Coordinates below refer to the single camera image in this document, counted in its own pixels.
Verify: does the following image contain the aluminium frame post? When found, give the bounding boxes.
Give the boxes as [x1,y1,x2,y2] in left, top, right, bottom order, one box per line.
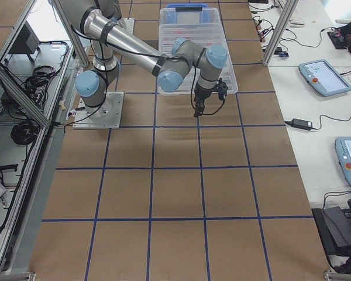
[262,0,298,67]

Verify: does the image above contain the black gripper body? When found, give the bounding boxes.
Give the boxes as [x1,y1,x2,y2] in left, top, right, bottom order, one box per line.
[194,86,217,105]

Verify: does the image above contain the blue plastic tray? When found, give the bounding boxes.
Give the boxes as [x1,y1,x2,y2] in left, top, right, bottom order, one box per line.
[166,3,209,10]

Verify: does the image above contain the clear plastic box lid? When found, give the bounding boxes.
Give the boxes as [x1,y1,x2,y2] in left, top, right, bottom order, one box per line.
[157,22,240,97]

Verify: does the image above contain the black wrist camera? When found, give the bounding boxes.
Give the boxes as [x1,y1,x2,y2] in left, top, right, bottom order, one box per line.
[215,78,228,102]

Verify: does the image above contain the black power adapter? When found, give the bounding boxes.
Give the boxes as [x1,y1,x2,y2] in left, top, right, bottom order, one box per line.
[291,118,313,131]

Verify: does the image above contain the black box latch handle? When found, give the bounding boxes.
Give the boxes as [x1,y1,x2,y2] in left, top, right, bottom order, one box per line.
[175,6,202,12]

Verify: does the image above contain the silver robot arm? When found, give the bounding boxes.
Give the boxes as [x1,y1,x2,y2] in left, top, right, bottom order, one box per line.
[60,1,228,117]

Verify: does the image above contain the clear plastic storage box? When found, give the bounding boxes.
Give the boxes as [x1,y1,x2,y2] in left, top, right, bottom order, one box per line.
[158,8,227,56]

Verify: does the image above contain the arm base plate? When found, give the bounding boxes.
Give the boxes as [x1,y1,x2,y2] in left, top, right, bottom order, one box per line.
[73,92,125,129]

